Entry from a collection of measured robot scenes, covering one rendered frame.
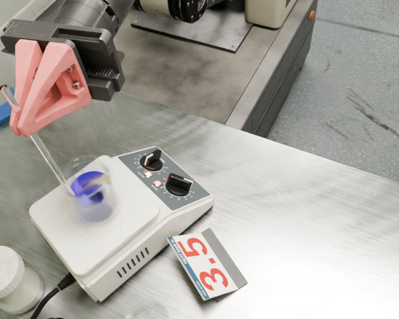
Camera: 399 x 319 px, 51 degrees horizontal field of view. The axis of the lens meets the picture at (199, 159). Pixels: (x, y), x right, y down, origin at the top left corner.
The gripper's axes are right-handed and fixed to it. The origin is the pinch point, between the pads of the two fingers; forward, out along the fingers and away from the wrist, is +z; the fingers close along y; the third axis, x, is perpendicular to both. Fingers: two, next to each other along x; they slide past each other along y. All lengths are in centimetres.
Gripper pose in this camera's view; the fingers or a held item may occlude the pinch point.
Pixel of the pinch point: (23, 124)
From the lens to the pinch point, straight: 37.9
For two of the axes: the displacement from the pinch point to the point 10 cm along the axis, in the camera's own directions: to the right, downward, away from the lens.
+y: 9.6, 1.7, -2.1
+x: 0.8, 5.8, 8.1
